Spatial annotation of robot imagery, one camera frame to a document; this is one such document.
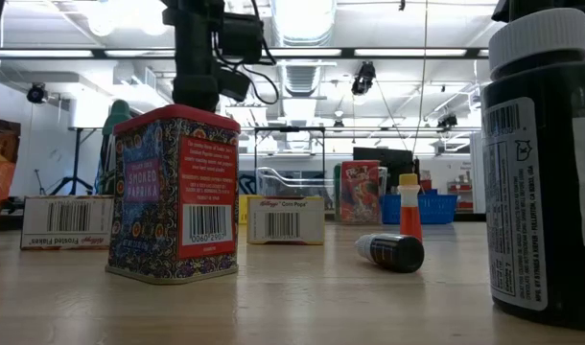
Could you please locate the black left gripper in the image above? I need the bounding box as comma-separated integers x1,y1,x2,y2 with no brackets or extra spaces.
171,71,222,114

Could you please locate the Corn Pops mini cereal box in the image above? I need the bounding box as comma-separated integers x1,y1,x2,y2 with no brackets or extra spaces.
246,195,326,246

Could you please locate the Frosted Flakes mini cereal box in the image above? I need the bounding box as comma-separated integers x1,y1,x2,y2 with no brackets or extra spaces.
20,195,115,251

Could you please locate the Froot Loops mini cereal box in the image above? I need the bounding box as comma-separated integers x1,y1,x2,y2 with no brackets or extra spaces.
339,160,383,225

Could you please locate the orange brown snack bag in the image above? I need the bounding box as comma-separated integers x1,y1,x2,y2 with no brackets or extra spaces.
0,117,22,241

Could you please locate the orange bottle with yellow cap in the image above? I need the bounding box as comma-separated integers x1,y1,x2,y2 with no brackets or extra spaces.
397,172,424,243

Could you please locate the ceiling air vent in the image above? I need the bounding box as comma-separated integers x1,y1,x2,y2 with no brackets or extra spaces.
278,64,323,99

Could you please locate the clear plastic bin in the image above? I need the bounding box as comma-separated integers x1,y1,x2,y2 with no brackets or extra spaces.
254,165,388,225

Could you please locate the black beam with light strips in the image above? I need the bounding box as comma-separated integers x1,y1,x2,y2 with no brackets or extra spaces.
0,46,490,61

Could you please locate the black monitor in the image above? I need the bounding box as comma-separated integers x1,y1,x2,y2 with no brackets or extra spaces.
353,147,416,196

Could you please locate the blue plastic basket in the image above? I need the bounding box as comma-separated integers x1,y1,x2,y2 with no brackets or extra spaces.
379,189,459,225

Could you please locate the background shelf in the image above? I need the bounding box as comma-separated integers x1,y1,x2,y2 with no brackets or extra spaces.
446,177,476,213

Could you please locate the black-white round cap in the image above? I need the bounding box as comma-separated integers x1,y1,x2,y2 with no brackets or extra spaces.
480,0,585,331

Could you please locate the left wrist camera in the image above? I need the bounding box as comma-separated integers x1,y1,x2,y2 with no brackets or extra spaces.
218,11,266,103

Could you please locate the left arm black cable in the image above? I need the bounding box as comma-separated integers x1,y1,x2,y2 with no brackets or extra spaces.
210,0,280,105

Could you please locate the metal grater with teal handle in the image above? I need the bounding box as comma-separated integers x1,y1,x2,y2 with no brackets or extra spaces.
94,99,133,196

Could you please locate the silver ceiling duct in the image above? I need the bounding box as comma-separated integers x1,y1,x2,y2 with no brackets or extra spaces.
270,0,339,48

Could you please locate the dark background post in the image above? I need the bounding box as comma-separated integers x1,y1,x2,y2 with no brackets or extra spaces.
47,125,96,196

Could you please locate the black aluminium table frame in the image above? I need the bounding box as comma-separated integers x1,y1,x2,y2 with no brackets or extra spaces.
0,209,488,232

